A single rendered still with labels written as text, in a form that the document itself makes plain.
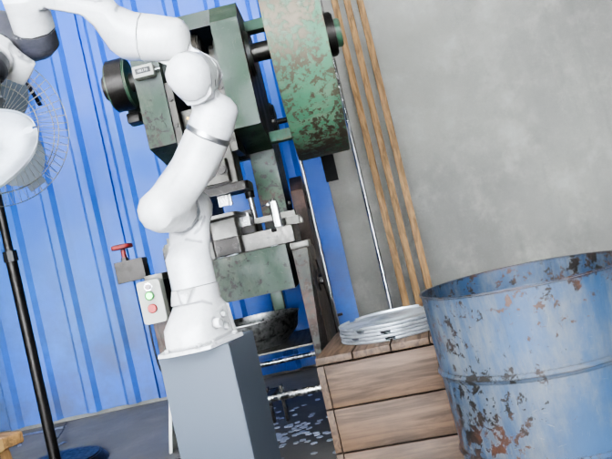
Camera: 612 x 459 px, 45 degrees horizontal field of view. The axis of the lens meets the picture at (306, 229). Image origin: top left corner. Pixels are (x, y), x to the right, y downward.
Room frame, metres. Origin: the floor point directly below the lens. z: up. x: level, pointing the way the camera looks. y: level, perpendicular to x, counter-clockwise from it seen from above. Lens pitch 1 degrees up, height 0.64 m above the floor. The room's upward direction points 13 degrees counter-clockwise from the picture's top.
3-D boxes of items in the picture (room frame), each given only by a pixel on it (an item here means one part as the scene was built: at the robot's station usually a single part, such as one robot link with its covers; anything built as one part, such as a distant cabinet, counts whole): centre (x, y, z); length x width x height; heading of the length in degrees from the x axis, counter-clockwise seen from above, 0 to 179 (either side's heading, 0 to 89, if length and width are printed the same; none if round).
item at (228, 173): (2.56, 0.26, 1.04); 0.17 x 0.15 x 0.30; 177
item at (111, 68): (2.64, 0.50, 1.31); 0.22 x 0.12 x 0.22; 177
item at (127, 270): (2.39, 0.58, 0.62); 0.10 x 0.06 x 0.20; 87
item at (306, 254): (2.73, -0.02, 0.45); 0.92 x 0.12 x 0.90; 177
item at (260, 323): (2.60, 0.26, 0.36); 0.34 x 0.34 x 0.10
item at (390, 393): (1.97, -0.17, 0.18); 0.40 x 0.38 x 0.35; 170
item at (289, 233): (2.60, 0.26, 0.68); 0.45 x 0.30 x 0.06; 87
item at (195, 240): (1.82, 0.28, 0.71); 0.18 x 0.11 x 0.25; 162
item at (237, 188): (2.61, 0.26, 0.86); 0.20 x 0.16 x 0.05; 87
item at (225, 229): (2.43, 0.27, 0.72); 0.25 x 0.14 x 0.14; 177
